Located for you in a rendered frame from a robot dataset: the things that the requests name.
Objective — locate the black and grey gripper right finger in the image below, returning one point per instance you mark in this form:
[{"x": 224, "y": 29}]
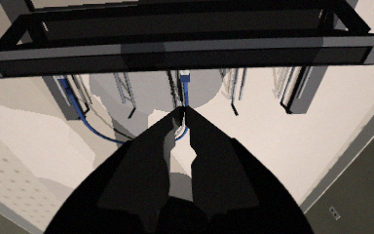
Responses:
[{"x": 228, "y": 179}]

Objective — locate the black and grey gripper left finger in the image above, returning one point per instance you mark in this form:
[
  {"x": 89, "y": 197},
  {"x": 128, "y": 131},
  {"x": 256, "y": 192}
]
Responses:
[{"x": 133, "y": 180}]

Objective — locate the dark blue network cable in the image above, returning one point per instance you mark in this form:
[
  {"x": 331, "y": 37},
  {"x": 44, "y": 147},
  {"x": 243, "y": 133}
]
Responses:
[{"x": 70, "y": 93}]

